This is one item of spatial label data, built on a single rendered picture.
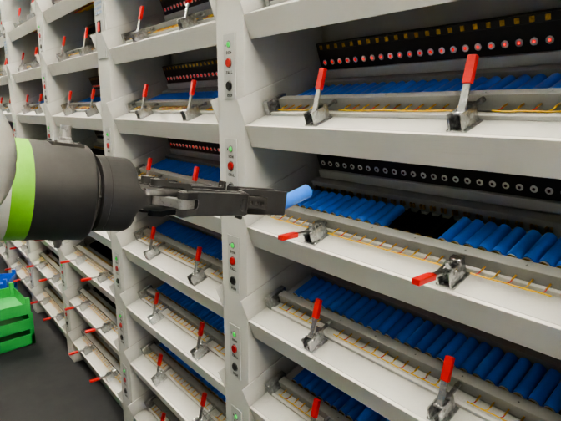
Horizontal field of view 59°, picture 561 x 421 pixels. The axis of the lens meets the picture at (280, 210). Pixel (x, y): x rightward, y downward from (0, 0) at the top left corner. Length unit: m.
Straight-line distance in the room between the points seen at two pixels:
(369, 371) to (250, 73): 0.57
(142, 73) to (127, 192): 1.15
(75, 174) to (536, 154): 0.47
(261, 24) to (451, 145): 0.44
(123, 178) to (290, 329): 0.58
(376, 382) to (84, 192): 0.55
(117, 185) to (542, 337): 0.48
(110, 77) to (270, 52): 0.70
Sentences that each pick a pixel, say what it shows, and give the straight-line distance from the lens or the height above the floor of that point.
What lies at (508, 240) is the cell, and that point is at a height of 0.96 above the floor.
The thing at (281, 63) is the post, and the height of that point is 1.22.
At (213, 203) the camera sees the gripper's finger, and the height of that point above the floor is 1.04.
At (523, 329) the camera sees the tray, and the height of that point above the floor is 0.89.
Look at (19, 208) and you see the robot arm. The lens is 0.46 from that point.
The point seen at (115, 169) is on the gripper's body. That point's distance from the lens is 0.50.
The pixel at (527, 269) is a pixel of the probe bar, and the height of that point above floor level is 0.94.
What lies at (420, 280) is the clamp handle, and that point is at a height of 0.93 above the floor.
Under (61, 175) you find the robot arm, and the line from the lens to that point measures 0.47.
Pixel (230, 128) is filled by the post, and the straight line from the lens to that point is 1.00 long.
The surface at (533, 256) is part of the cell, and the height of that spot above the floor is 0.95.
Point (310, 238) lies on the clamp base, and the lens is 0.84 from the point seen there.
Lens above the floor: 1.13
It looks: 12 degrees down
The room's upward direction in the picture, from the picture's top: straight up
